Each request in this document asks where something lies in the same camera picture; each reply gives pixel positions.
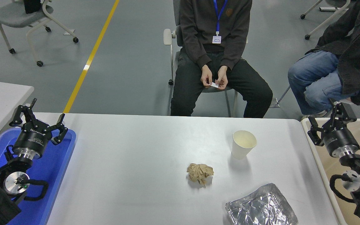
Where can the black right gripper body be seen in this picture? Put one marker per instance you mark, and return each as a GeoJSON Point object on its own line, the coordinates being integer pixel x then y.
{"type": "Point", "coordinates": [339, 140]}

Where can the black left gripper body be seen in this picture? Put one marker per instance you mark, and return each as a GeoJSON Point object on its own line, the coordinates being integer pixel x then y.
{"type": "Point", "coordinates": [31, 139]}

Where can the white paper cup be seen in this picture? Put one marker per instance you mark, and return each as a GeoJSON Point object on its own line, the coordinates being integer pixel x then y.
{"type": "Point", "coordinates": [241, 150]}

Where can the foil tray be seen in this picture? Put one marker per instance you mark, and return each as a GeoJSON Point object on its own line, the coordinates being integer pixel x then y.
{"type": "Point", "coordinates": [261, 207]}

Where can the small white card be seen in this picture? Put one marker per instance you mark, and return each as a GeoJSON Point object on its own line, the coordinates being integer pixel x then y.
{"type": "Point", "coordinates": [213, 84]}

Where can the person's left hand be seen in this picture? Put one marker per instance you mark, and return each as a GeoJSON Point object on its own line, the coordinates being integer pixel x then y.
{"type": "Point", "coordinates": [222, 78]}

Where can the person's right hand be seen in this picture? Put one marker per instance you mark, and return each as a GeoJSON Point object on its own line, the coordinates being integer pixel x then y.
{"type": "Point", "coordinates": [206, 76]}

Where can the large pale bin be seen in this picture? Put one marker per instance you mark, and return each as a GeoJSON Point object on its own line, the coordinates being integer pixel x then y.
{"type": "Point", "coordinates": [327, 164]}

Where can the blue plastic tray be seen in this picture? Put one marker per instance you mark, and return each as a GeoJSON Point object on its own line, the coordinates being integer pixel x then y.
{"type": "Point", "coordinates": [52, 168]}

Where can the pale metal-legged chair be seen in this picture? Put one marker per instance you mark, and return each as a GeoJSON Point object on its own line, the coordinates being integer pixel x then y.
{"type": "Point", "coordinates": [273, 103]}

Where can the person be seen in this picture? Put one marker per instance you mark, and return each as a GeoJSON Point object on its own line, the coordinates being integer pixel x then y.
{"type": "Point", "coordinates": [198, 25]}
{"type": "Point", "coordinates": [355, 47]}

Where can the grey wheeled chair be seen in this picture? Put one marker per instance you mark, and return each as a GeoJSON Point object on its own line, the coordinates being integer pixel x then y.
{"type": "Point", "coordinates": [14, 15]}
{"type": "Point", "coordinates": [336, 2]}

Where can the black bag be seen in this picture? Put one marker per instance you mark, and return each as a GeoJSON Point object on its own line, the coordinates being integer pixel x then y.
{"type": "Point", "coordinates": [31, 6]}

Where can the crumpled tan paper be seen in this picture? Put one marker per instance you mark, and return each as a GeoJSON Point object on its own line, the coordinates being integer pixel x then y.
{"type": "Point", "coordinates": [200, 174]}

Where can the grey office chair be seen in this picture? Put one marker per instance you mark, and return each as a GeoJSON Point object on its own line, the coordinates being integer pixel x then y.
{"type": "Point", "coordinates": [167, 36]}

